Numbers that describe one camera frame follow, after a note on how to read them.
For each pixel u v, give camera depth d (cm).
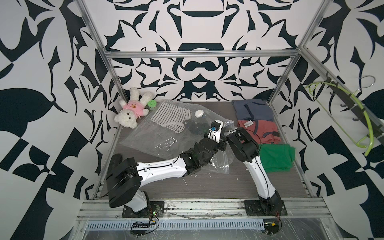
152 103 112
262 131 102
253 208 74
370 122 53
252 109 115
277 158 90
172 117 111
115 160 91
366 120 54
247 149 62
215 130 59
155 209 73
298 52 89
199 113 86
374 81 55
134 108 105
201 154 54
